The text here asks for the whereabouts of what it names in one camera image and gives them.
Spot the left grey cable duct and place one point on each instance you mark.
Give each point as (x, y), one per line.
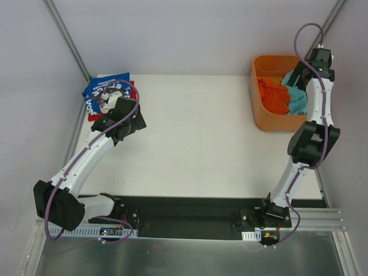
(98, 231)

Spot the orange t shirt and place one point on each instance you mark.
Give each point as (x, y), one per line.
(274, 97)

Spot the orange plastic bin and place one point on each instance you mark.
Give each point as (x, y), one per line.
(274, 68)

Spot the grey cable duct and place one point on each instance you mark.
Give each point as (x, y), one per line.
(98, 231)
(254, 236)

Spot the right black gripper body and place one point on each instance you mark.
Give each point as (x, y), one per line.
(298, 76)

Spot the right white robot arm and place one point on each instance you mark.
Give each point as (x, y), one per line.
(312, 142)

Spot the red folded t shirt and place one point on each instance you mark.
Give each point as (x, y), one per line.
(103, 96)

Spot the aluminium frame rail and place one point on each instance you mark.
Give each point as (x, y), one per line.
(321, 219)

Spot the teal t shirt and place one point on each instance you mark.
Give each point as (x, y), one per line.
(298, 104)

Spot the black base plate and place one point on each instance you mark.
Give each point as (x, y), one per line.
(193, 218)

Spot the right grey cable duct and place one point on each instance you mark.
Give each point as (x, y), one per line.
(254, 236)

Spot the blue graphic folded t shirt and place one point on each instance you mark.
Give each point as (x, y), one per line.
(124, 77)

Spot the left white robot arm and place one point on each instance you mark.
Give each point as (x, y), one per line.
(57, 201)

